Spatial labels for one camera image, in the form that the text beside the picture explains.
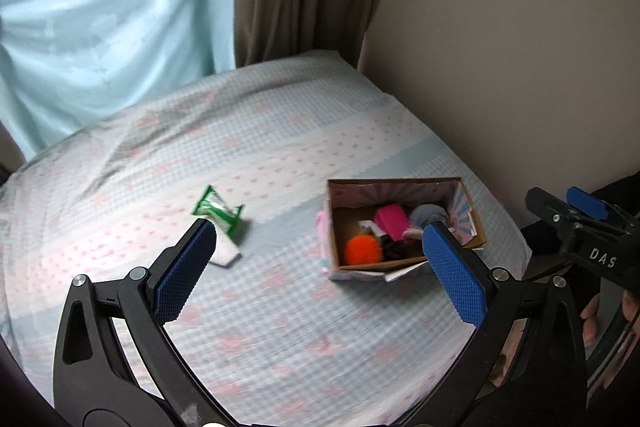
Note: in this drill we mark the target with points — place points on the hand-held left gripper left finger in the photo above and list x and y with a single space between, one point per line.
182 277

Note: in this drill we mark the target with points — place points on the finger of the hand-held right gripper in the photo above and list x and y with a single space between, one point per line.
550 209
586 203

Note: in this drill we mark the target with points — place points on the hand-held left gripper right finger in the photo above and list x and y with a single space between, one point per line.
452 277

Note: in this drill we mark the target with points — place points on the white tissue packet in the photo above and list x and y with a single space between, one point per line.
226 255

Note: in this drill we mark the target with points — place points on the grey sock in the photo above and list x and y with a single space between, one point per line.
413 233

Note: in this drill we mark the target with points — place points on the black cloth piece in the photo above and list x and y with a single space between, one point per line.
392 248

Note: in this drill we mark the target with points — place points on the blue-grey sock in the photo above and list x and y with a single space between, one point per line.
427 214

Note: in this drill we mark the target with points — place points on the green tissue packet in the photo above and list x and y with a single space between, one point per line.
215 207

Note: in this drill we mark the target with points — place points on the pink pouch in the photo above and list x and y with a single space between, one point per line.
392 221

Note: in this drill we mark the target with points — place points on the orange pompom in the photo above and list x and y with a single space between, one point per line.
362 250

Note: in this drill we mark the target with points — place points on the patterned cardboard box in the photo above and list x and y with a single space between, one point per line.
350 196

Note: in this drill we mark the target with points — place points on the person's right hand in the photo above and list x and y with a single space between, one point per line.
591 319

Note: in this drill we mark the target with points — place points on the dark clothing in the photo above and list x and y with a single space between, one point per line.
542 252

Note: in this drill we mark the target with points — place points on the bed with checked sheet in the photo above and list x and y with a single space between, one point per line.
280 122

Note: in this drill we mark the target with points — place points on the light blue window cloth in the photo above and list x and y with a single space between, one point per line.
115 17

